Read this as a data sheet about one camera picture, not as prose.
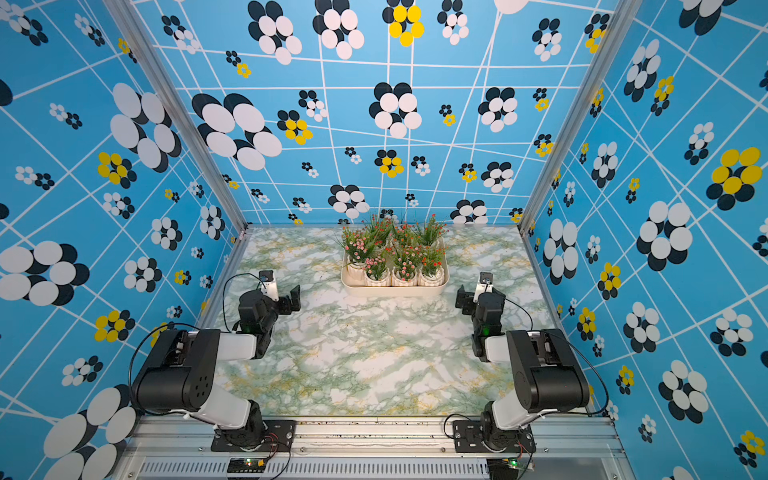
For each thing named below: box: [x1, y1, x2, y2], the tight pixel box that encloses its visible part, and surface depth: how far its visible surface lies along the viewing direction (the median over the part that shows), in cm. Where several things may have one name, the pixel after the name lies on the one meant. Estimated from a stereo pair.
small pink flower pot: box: [393, 220, 420, 248], surface depth 104 cm
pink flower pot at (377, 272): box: [364, 256, 391, 286], surface depth 96 cm
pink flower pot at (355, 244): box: [342, 227, 371, 286], surface depth 98 cm
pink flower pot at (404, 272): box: [390, 246, 418, 287], surface depth 93 cm
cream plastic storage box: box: [341, 237, 450, 298], surface depth 98 cm
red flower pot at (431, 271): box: [417, 246, 447, 286], surface depth 98 cm
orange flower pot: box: [423, 213, 450, 248], surface depth 103 cm
